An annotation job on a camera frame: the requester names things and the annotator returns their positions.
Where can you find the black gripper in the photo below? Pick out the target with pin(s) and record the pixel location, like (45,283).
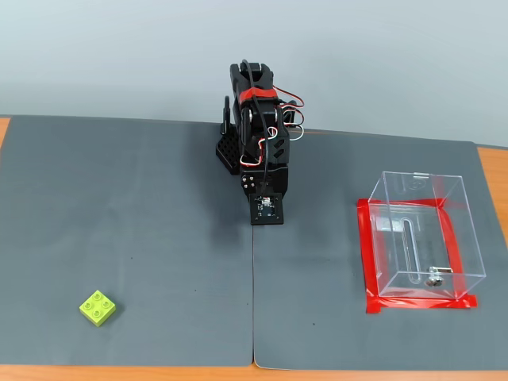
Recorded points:
(274,180)

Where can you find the green lego block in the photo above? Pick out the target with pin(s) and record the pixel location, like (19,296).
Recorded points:
(97,309)

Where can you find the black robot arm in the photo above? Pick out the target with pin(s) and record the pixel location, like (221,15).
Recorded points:
(274,115)

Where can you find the transparent acrylic box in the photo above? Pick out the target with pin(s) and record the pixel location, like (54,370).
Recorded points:
(420,190)

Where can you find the red tape strip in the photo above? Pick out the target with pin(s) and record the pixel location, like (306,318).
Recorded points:
(420,304)
(367,246)
(397,203)
(454,246)

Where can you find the metal cam lock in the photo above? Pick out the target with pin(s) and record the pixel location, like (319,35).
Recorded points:
(436,278)

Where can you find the wrist camera board mount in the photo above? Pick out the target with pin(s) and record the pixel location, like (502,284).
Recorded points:
(268,212)

